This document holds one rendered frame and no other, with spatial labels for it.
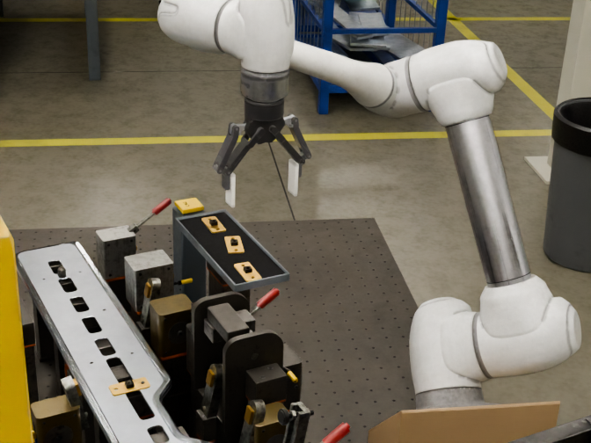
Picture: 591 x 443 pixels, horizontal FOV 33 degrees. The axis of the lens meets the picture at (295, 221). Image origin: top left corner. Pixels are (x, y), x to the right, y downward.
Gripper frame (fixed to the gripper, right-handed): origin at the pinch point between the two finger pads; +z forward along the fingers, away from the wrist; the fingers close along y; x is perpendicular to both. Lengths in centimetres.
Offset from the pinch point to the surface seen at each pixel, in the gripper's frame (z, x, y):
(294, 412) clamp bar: 25.1, 35.8, 10.2
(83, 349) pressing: 46, -29, 30
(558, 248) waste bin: 137, -155, -235
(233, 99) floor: 146, -425, -186
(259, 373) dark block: 34.1, 11.0, 5.0
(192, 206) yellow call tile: 30, -58, -9
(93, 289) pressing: 46, -54, 20
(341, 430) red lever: 31.9, 36.2, 0.4
